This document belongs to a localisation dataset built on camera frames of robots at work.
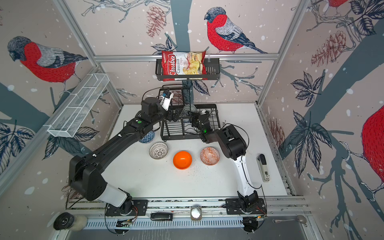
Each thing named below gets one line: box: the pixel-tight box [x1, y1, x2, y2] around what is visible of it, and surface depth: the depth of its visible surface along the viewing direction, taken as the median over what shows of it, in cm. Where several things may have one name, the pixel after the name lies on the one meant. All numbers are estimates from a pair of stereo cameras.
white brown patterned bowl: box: [149, 142, 169, 160], surface depth 94 cm
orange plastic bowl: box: [173, 151, 193, 170], surface depth 87 cm
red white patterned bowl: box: [200, 146, 220, 166], surface depth 92 cm
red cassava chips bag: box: [161, 50, 207, 82], surface depth 90 cm
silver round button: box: [190, 206, 202, 221], surface depth 66 cm
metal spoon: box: [275, 215, 307, 224], surface depth 72 cm
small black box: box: [150, 213, 174, 221], surface depth 70 cm
